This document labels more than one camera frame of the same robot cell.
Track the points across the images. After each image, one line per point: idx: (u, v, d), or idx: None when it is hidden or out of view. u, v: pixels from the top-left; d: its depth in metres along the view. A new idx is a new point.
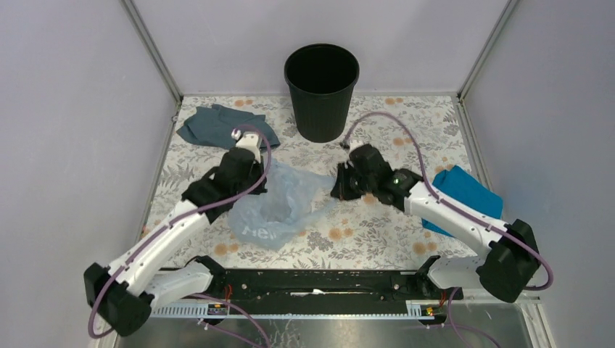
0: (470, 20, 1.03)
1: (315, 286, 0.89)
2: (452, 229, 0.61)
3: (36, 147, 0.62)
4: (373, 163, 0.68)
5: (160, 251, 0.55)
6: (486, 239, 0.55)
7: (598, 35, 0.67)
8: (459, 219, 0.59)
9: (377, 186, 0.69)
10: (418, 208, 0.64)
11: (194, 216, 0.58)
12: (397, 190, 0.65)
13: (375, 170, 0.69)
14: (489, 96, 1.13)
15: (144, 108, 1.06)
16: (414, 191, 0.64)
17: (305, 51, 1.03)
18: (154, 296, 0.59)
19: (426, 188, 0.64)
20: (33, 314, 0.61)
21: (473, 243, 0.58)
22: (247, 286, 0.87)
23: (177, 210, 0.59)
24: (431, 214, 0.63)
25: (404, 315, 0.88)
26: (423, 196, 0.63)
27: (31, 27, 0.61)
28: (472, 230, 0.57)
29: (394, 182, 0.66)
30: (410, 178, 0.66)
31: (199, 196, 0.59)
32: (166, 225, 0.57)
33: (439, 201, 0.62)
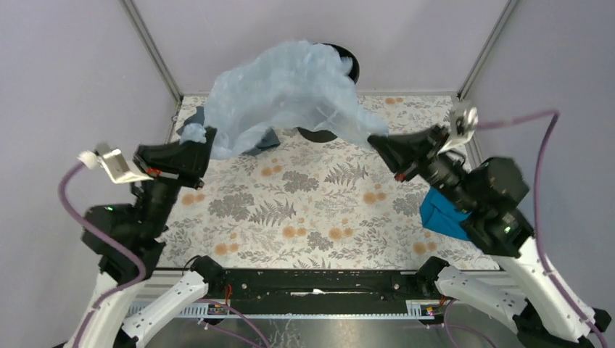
0: (471, 20, 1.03)
1: (315, 286, 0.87)
2: (534, 299, 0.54)
3: (35, 146, 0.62)
4: (502, 199, 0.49)
5: (102, 327, 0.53)
6: (576, 331, 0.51)
7: (598, 35, 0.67)
8: (552, 291, 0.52)
9: (482, 220, 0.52)
10: (515, 265, 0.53)
11: (117, 293, 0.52)
12: (504, 241, 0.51)
13: (495, 208, 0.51)
14: (490, 96, 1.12)
15: (144, 108, 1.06)
16: (524, 249, 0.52)
17: None
18: (138, 340, 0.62)
19: (536, 252, 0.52)
20: (32, 315, 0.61)
21: (550, 320, 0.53)
22: (247, 286, 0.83)
23: (99, 287, 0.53)
24: (517, 273, 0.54)
25: (404, 315, 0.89)
26: (530, 261, 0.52)
27: (31, 26, 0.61)
28: (567, 319, 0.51)
29: (503, 226, 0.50)
30: (518, 225, 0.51)
31: (115, 266, 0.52)
32: (92, 309, 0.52)
33: (548, 275, 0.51)
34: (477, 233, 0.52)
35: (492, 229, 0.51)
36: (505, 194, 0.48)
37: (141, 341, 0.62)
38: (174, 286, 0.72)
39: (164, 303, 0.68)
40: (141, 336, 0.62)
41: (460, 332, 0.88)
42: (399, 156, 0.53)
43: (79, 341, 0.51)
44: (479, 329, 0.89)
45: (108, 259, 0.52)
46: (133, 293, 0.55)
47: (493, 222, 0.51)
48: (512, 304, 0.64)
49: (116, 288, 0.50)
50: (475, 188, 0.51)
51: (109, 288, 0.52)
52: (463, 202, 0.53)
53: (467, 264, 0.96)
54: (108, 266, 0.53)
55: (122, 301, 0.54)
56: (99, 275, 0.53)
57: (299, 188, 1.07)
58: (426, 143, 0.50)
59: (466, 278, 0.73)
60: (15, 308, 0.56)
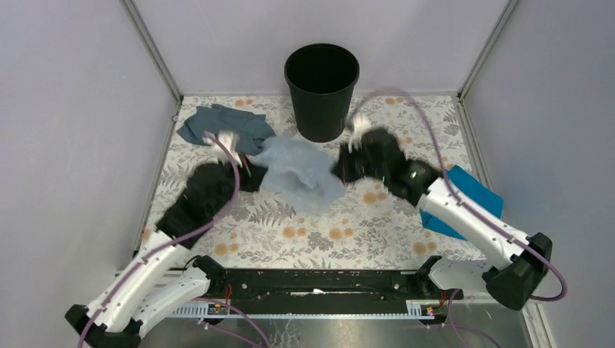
0: (470, 20, 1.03)
1: (315, 286, 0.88)
2: (468, 235, 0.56)
3: (37, 146, 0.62)
4: (389, 151, 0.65)
5: (139, 287, 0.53)
6: (507, 251, 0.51)
7: (599, 34, 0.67)
8: (479, 225, 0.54)
9: (391, 177, 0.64)
10: (435, 206, 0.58)
11: (168, 249, 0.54)
12: (414, 185, 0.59)
13: (392, 159, 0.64)
14: (489, 96, 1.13)
15: (144, 108, 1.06)
16: (434, 188, 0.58)
17: (305, 50, 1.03)
18: (142, 325, 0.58)
19: (447, 188, 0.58)
20: (32, 315, 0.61)
21: (491, 254, 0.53)
22: (247, 286, 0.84)
23: (151, 243, 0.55)
24: (446, 217, 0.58)
25: (404, 315, 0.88)
26: (443, 196, 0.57)
27: (31, 27, 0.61)
28: (493, 241, 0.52)
29: (411, 175, 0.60)
30: (428, 173, 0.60)
31: (174, 225, 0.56)
32: (141, 261, 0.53)
33: (460, 204, 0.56)
34: (394, 188, 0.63)
35: (403, 180, 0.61)
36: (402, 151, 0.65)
37: (144, 325, 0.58)
38: (177, 279, 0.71)
39: (168, 293, 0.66)
40: (145, 320, 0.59)
41: (461, 331, 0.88)
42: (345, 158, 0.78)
43: (112, 296, 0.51)
44: (480, 329, 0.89)
45: (167, 220, 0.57)
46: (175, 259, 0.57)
47: (405, 175, 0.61)
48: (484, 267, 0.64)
49: (173, 241, 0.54)
50: (377, 156, 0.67)
51: (161, 243, 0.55)
52: (391, 179, 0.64)
53: None
54: (165, 225, 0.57)
55: (165, 264, 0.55)
56: (154, 233, 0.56)
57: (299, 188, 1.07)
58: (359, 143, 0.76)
59: (451, 261, 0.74)
60: (16, 308, 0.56)
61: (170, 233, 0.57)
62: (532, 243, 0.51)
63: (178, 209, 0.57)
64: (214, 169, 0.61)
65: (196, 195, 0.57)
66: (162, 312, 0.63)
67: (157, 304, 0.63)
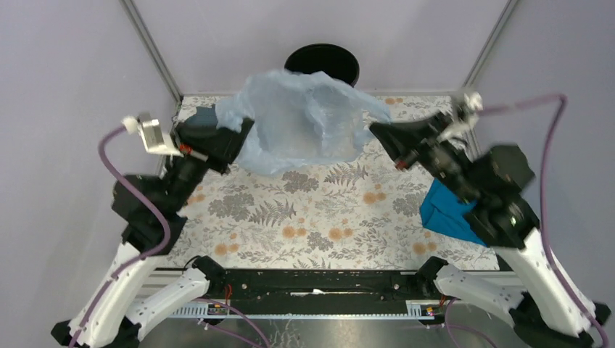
0: (471, 20, 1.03)
1: (315, 286, 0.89)
2: (536, 288, 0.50)
3: (36, 147, 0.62)
4: (510, 191, 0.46)
5: (112, 303, 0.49)
6: (578, 326, 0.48)
7: (598, 33, 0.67)
8: (560, 291, 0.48)
9: (484, 212, 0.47)
10: (521, 260, 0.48)
11: (137, 264, 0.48)
12: (509, 234, 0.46)
13: (499, 197, 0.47)
14: (489, 96, 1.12)
15: (144, 108, 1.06)
16: (531, 240, 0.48)
17: (306, 51, 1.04)
18: (141, 328, 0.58)
19: (541, 242, 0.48)
20: (32, 315, 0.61)
21: (553, 318, 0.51)
22: (247, 286, 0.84)
23: (120, 257, 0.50)
24: (520, 266, 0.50)
25: (404, 315, 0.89)
26: (536, 254, 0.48)
27: (30, 27, 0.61)
28: (569, 313, 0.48)
29: (510, 220, 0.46)
30: (525, 218, 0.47)
31: (139, 237, 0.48)
32: (111, 279, 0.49)
33: (552, 268, 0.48)
34: (479, 225, 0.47)
35: (497, 220, 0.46)
36: (509, 180, 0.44)
37: (143, 328, 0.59)
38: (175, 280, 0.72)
39: (168, 295, 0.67)
40: (144, 323, 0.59)
41: (461, 332, 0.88)
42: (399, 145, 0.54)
43: (89, 315, 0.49)
44: (480, 329, 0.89)
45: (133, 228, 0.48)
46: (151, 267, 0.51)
47: (500, 214, 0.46)
48: (508, 298, 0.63)
49: (139, 257, 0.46)
50: (484, 175, 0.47)
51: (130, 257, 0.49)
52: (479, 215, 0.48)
53: (468, 264, 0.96)
54: (131, 237, 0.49)
55: (138, 276, 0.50)
56: (122, 245, 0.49)
57: (299, 188, 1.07)
58: (427, 130, 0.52)
59: (464, 275, 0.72)
60: (14, 308, 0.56)
61: (139, 245, 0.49)
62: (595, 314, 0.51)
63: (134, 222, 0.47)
64: (130, 192, 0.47)
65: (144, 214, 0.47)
66: (162, 313, 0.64)
67: (156, 307, 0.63)
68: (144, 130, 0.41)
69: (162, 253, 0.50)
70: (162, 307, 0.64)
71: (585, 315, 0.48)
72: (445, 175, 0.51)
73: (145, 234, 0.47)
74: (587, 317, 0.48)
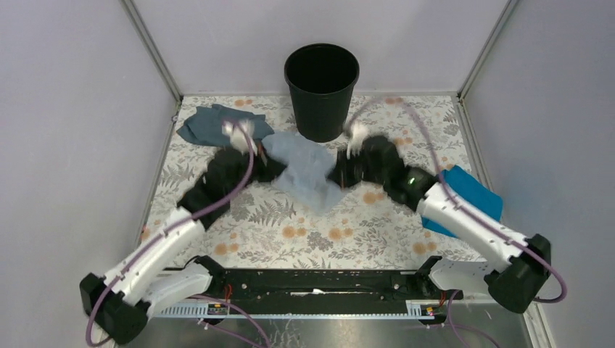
0: (470, 20, 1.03)
1: (315, 286, 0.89)
2: (465, 236, 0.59)
3: (36, 146, 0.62)
4: (389, 158, 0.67)
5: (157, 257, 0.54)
6: (505, 253, 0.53)
7: (598, 34, 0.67)
8: (471, 225, 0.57)
9: (390, 183, 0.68)
10: (431, 210, 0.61)
11: (188, 223, 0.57)
12: (413, 191, 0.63)
13: (389, 166, 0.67)
14: (489, 96, 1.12)
15: (144, 108, 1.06)
16: (431, 191, 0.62)
17: (306, 51, 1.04)
18: (151, 304, 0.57)
19: (444, 191, 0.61)
20: (32, 314, 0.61)
21: (492, 257, 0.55)
22: (247, 286, 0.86)
23: (172, 218, 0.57)
24: (443, 220, 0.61)
25: (404, 315, 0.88)
26: (440, 201, 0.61)
27: (30, 26, 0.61)
28: (491, 243, 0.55)
29: (409, 181, 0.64)
30: (426, 178, 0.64)
31: (192, 204, 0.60)
32: (162, 234, 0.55)
33: (458, 208, 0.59)
34: (393, 193, 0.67)
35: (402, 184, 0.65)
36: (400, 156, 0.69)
37: (153, 306, 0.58)
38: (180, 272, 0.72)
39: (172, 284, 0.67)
40: (153, 301, 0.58)
41: (461, 332, 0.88)
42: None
43: (131, 265, 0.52)
44: (480, 329, 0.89)
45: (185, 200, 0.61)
46: (194, 234, 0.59)
47: (402, 181, 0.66)
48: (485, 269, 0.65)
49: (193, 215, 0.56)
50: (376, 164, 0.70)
51: (181, 219, 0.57)
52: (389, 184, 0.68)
53: None
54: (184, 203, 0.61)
55: (183, 241, 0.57)
56: (175, 210, 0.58)
57: None
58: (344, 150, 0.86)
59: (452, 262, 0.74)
60: (15, 309, 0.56)
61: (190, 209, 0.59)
62: (531, 243, 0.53)
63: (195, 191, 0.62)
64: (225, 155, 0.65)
65: (217, 177, 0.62)
66: (168, 299, 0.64)
67: (162, 291, 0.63)
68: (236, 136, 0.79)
69: (207, 221, 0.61)
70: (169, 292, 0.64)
71: (508, 241, 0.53)
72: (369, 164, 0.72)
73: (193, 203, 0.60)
74: (511, 243, 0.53)
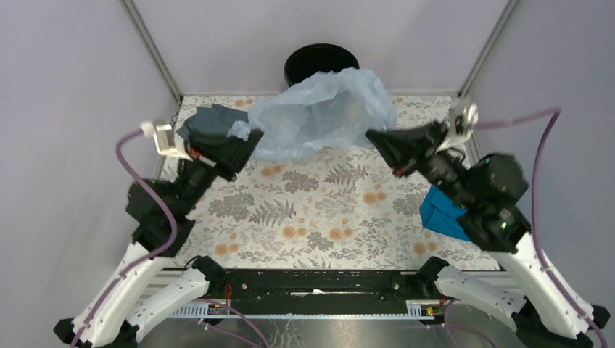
0: (471, 20, 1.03)
1: (315, 286, 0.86)
2: (529, 290, 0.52)
3: (36, 146, 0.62)
4: (505, 199, 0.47)
5: (118, 302, 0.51)
6: (575, 328, 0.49)
7: (599, 34, 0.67)
8: (552, 291, 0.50)
9: (476, 217, 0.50)
10: (514, 263, 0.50)
11: (146, 262, 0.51)
12: (501, 238, 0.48)
13: (497, 206, 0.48)
14: (489, 96, 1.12)
15: (144, 108, 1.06)
16: (522, 244, 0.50)
17: (305, 51, 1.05)
18: (138, 329, 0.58)
19: (531, 245, 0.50)
20: (33, 314, 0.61)
21: (550, 321, 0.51)
22: (247, 286, 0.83)
23: (129, 256, 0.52)
24: (516, 270, 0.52)
25: (404, 315, 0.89)
26: (526, 257, 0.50)
27: (30, 27, 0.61)
28: (566, 315, 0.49)
29: (500, 224, 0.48)
30: (514, 219, 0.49)
31: (150, 237, 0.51)
32: (119, 278, 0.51)
33: (545, 270, 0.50)
34: (473, 233, 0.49)
35: (488, 224, 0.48)
36: (506, 191, 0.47)
37: (141, 330, 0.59)
38: (175, 280, 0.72)
39: (167, 297, 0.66)
40: (142, 325, 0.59)
41: (460, 332, 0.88)
42: (397, 153, 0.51)
43: (93, 313, 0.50)
44: (480, 330, 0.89)
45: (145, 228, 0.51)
46: (159, 267, 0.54)
47: (491, 220, 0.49)
48: (511, 302, 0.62)
49: (149, 254, 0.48)
50: (478, 184, 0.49)
51: (140, 257, 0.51)
52: (476, 222, 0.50)
53: (468, 264, 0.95)
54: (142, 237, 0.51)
55: (143, 279, 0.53)
56: (131, 245, 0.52)
57: (299, 188, 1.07)
58: (423, 140, 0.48)
59: (465, 277, 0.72)
60: (15, 309, 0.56)
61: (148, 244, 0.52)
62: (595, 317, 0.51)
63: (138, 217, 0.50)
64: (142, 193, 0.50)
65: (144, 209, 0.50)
66: (161, 315, 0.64)
67: (154, 309, 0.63)
68: (158, 133, 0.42)
69: (170, 252, 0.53)
70: (161, 308, 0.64)
71: (582, 317, 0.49)
72: (442, 183, 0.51)
73: (154, 230, 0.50)
74: (584, 320, 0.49)
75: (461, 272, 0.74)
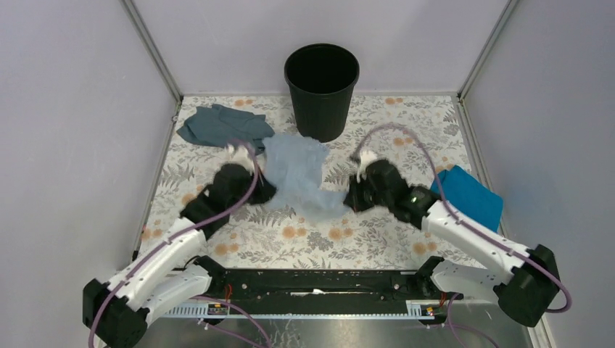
0: (470, 21, 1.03)
1: (315, 286, 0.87)
2: (469, 249, 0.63)
3: (36, 146, 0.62)
4: (391, 180, 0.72)
5: (162, 262, 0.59)
6: (508, 264, 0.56)
7: (598, 35, 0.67)
8: (473, 237, 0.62)
9: (394, 204, 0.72)
10: (432, 225, 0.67)
11: (192, 232, 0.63)
12: (416, 209, 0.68)
13: (392, 187, 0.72)
14: (489, 96, 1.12)
15: (144, 108, 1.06)
16: (435, 210, 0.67)
17: (305, 51, 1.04)
18: (149, 312, 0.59)
19: (446, 209, 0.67)
20: (33, 313, 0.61)
21: (493, 267, 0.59)
22: (247, 286, 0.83)
23: (175, 228, 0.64)
24: (448, 233, 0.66)
25: (404, 315, 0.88)
26: (443, 217, 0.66)
27: (31, 27, 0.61)
28: (493, 254, 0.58)
29: (412, 200, 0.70)
30: (428, 197, 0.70)
31: (194, 214, 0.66)
32: (165, 241, 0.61)
33: (459, 222, 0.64)
34: (399, 212, 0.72)
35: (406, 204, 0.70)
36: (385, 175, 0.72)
37: (151, 312, 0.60)
38: (180, 273, 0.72)
39: (173, 286, 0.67)
40: (152, 308, 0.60)
41: (462, 332, 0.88)
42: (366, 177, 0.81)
43: (137, 270, 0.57)
44: (480, 329, 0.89)
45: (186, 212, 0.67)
46: (192, 246, 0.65)
47: (403, 201, 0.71)
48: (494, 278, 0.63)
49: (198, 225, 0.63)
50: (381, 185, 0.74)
51: (185, 227, 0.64)
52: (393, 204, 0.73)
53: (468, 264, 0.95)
54: (188, 212, 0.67)
55: (185, 249, 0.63)
56: (178, 220, 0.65)
57: None
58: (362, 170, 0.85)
59: (457, 266, 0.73)
60: (16, 309, 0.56)
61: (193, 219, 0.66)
62: (534, 255, 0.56)
63: (199, 203, 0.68)
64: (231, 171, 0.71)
65: (223, 193, 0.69)
66: (167, 303, 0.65)
67: (163, 296, 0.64)
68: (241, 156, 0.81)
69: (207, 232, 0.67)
70: (168, 295, 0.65)
71: (509, 253, 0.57)
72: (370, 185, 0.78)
73: (194, 215, 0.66)
74: (512, 254, 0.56)
75: (455, 264, 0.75)
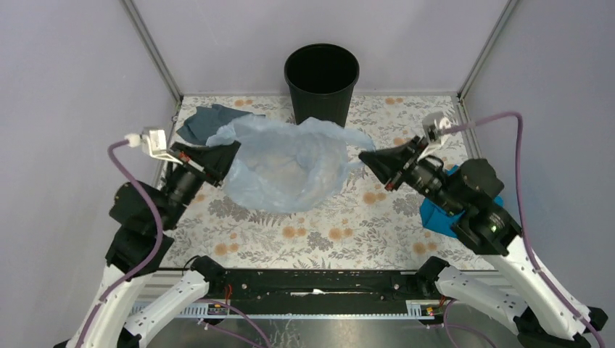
0: (470, 21, 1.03)
1: (315, 286, 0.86)
2: (524, 293, 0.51)
3: (37, 147, 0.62)
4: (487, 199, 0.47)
5: (107, 323, 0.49)
6: (571, 329, 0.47)
7: (597, 35, 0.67)
8: (544, 290, 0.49)
9: (467, 225, 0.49)
10: (503, 263, 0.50)
11: (122, 285, 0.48)
12: (494, 243, 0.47)
13: (479, 206, 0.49)
14: (489, 96, 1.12)
15: (144, 108, 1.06)
16: (512, 247, 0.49)
17: (305, 51, 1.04)
18: (141, 338, 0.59)
19: (525, 250, 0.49)
20: (35, 313, 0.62)
21: (547, 320, 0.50)
22: (247, 286, 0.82)
23: (107, 279, 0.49)
24: (510, 274, 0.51)
25: (403, 315, 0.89)
26: (520, 259, 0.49)
27: (31, 27, 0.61)
28: (561, 315, 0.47)
29: (490, 227, 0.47)
30: (507, 226, 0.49)
31: (124, 257, 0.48)
32: (100, 302, 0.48)
33: (538, 272, 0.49)
34: (466, 237, 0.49)
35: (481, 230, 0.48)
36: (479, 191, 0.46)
37: (143, 338, 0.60)
38: (174, 285, 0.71)
39: (168, 301, 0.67)
40: (144, 333, 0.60)
41: (460, 333, 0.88)
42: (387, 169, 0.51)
43: (84, 336, 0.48)
44: (480, 330, 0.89)
45: (116, 249, 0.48)
46: (139, 285, 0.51)
47: (481, 226, 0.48)
48: (513, 306, 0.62)
49: (122, 278, 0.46)
50: (465, 195, 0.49)
51: (116, 279, 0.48)
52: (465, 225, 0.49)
53: (468, 264, 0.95)
54: (117, 258, 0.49)
55: (129, 296, 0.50)
56: (106, 267, 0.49)
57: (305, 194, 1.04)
58: (406, 152, 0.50)
59: (467, 278, 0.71)
60: (16, 309, 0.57)
61: (124, 265, 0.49)
62: (592, 319, 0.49)
63: (124, 233, 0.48)
64: (133, 197, 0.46)
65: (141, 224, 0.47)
66: (164, 320, 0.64)
67: (156, 315, 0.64)
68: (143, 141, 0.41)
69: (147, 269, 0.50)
70: (162, 314, 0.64)
71: (577, 317, 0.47)
72: (431, 192, 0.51)
73: (126, 251, 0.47)
74: (580, 320, 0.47)
75: (462, 273, 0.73)
